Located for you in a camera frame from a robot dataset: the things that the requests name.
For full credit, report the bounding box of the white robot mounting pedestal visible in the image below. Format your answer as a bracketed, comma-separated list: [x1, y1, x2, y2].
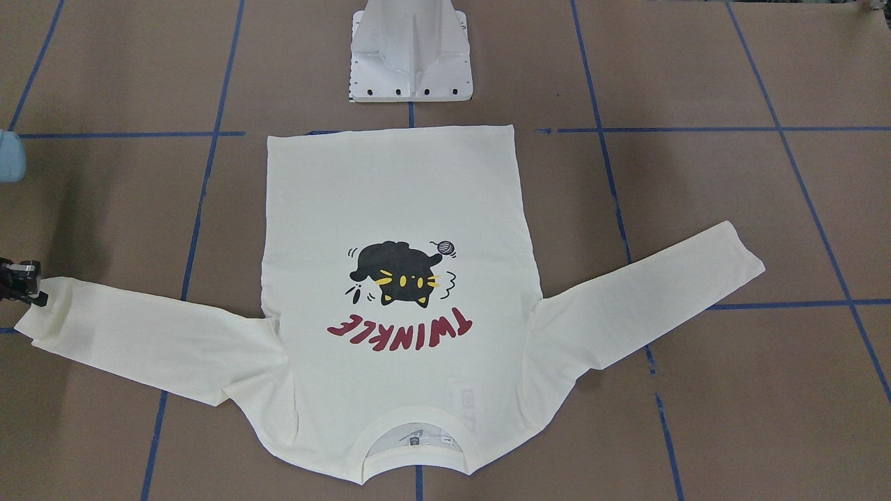
[348, 1, 474, 104]

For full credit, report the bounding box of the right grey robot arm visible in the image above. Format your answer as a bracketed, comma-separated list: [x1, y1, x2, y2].
[1, 130, 49, 308]

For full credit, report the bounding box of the cream long-sleeve cat shirt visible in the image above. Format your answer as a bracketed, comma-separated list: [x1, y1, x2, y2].
[15, 125, 766, 484]

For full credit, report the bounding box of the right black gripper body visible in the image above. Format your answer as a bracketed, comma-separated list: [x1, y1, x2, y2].
[1, 257, 42, 301]

